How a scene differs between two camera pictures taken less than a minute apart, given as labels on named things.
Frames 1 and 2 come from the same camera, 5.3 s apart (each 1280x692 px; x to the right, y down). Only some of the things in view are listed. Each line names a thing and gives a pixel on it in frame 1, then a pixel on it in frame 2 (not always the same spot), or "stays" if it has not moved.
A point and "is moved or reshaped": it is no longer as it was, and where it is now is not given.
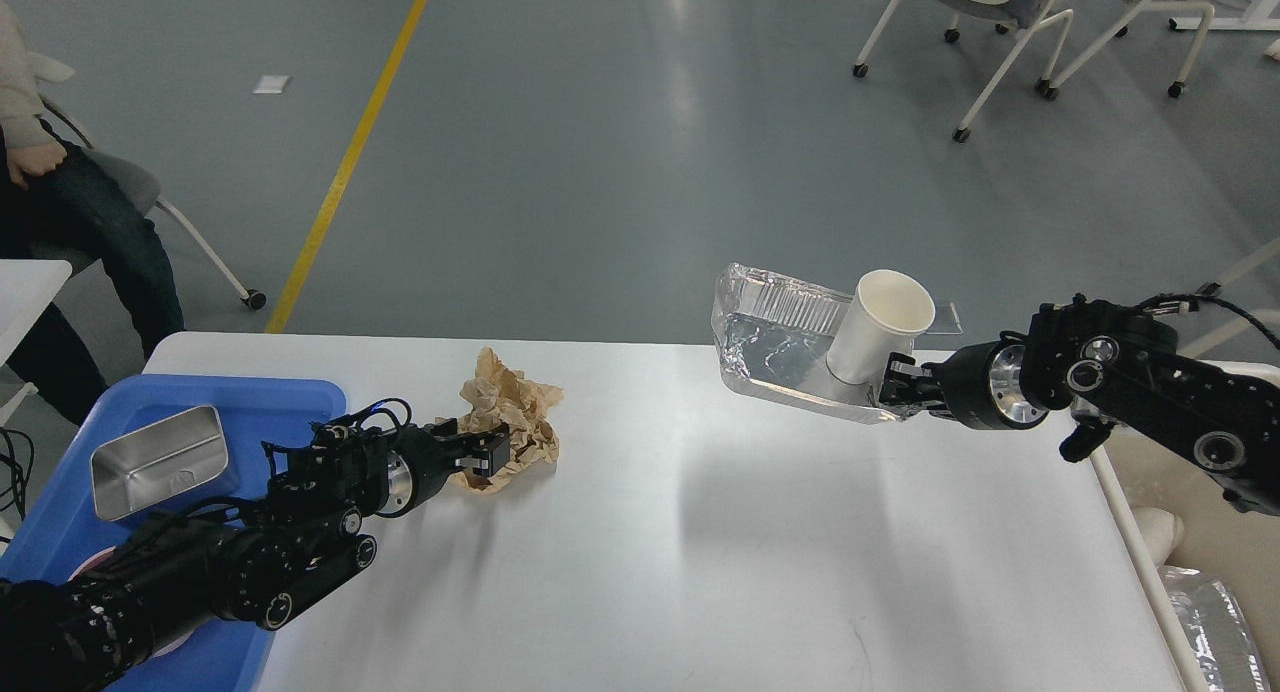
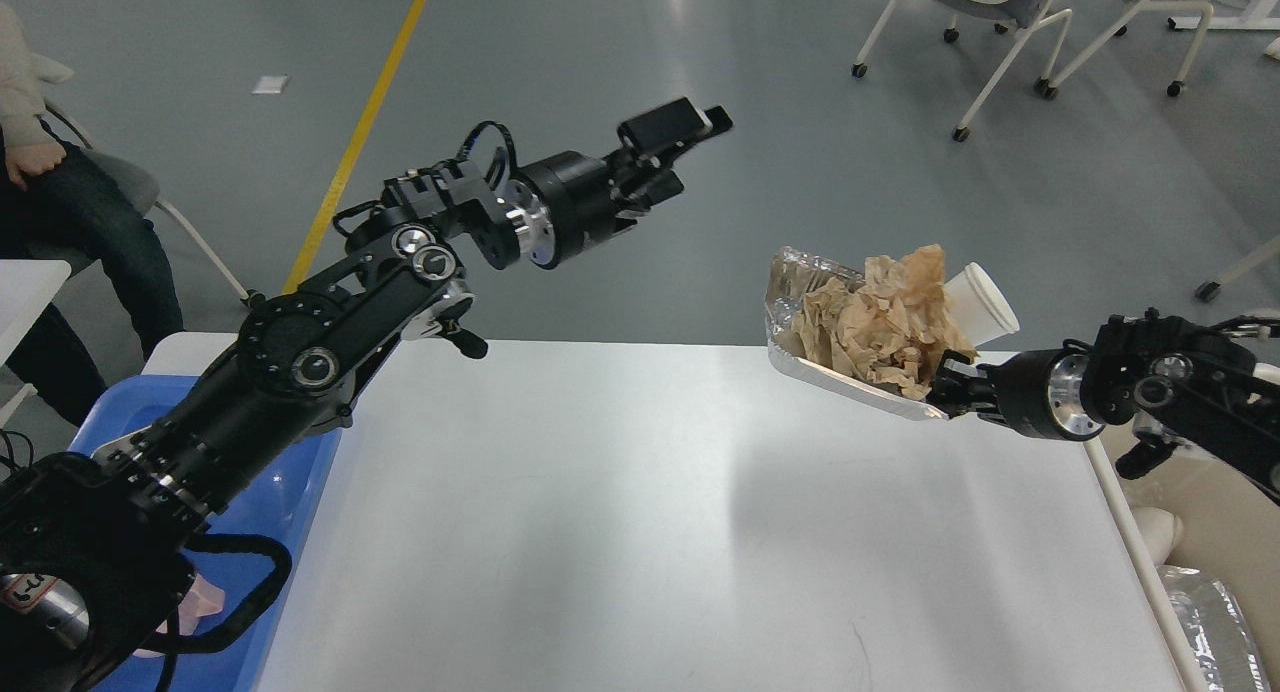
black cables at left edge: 21,460 stays
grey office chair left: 144,190 stays
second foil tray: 1217,632 stays
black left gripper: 426,454 to 577,199
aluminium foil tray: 774,338 is moved or reshaped
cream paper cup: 888,309 to 979,307
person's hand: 35,160 stays
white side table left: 27,286 stays
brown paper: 499,395 to 896,325
